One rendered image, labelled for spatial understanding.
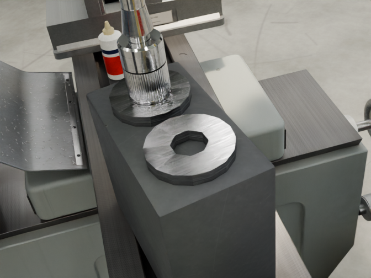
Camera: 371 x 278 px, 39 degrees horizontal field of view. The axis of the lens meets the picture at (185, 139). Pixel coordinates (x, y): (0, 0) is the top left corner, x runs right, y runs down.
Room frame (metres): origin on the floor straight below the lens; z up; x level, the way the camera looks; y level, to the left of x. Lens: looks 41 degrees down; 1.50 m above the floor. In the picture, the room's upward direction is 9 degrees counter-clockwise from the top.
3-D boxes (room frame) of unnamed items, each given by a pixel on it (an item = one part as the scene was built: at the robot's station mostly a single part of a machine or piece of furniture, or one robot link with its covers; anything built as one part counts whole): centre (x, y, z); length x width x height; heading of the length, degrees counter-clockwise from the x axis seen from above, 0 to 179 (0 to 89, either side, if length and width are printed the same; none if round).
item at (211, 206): (0.43, 0.01, 1.07); 0.22 x 0.12 x 0.20; 20
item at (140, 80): (0.48, 0.03, 1.19); 0.05 x 0.05 x 0.06
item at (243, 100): (0.85, 0.07, 0.83); 0.50 x 0.35 x 0.12; 99
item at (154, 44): (0.48, 0.03, 1.23); 0.05 x 0.05 x 0.01
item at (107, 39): (0.83, 0.10, 1.02); 0.04 x 0.04 x 0.11
